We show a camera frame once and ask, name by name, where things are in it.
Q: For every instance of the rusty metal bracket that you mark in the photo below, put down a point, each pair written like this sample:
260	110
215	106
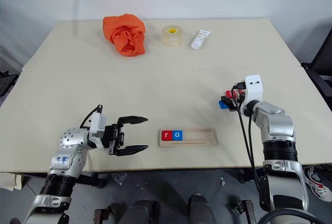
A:
242	211
103	213

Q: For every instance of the white red sneaker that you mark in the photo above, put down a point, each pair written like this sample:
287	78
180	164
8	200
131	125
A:
317	182

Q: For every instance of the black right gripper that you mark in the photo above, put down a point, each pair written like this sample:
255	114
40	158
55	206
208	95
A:
240	86

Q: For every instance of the beige cloth scrap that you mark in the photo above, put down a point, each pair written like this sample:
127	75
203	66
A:
10	181

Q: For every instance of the crumpled orange cloth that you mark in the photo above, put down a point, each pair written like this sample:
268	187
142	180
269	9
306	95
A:
124	36

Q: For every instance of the clear tape roll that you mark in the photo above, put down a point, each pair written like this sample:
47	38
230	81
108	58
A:
171	36

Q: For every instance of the black chair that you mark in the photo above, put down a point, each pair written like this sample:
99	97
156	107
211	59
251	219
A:
320	60

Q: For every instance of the white cream tube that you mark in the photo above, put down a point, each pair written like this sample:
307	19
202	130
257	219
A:
199	40

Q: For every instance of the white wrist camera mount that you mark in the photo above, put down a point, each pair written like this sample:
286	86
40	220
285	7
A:
97	128
254	86

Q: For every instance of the red letter r block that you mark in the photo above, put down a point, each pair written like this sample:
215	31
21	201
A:
166	135

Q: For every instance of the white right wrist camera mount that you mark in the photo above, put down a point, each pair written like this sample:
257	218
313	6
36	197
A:
254	86

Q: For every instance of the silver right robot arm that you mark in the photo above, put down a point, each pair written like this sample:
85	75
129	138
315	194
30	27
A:
277	125

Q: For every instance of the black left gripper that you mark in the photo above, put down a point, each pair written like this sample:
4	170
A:
114	136

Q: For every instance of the wooden letter tray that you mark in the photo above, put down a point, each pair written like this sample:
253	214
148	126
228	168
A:
189	142

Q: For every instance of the blue letter o block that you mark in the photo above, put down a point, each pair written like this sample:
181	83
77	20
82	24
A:
177	135

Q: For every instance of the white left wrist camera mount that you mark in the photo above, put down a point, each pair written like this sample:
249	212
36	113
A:
97	128

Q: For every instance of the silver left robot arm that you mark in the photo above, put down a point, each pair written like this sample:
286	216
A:
64	161

